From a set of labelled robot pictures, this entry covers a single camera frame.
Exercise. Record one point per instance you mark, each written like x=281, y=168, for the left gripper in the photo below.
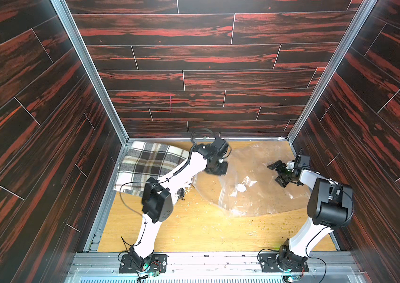
x=222, y=170

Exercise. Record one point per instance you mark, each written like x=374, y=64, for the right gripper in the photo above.
x=285, y=171

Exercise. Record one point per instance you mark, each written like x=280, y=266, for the clear plastic vacuum bag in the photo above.
x=264, y=196

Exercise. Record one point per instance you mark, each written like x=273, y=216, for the brown cream checked scarf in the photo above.
x=146, y=160

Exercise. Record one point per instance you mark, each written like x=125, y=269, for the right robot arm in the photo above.
x=330, y=207

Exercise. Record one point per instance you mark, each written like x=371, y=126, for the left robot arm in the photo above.
x=161, y=194

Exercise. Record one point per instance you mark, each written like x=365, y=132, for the white vacuum bag valve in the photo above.
x=241, y=187

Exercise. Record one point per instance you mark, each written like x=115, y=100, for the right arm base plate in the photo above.
x=272, y=262

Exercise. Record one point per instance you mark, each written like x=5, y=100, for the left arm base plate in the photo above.
x=155, y=264

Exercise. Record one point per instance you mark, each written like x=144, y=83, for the aluminium front rail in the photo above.
x=216, y=267

